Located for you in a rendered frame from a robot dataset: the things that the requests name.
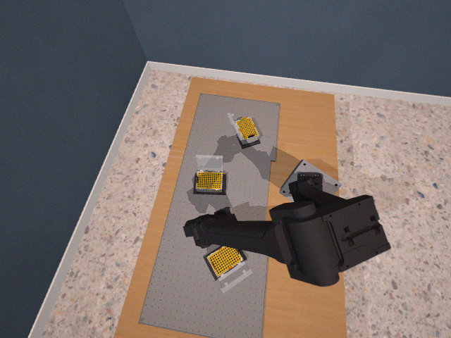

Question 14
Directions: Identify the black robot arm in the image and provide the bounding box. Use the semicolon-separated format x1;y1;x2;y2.
183;173;391;287

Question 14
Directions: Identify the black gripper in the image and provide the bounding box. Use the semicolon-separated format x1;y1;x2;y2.
214;207;237;221

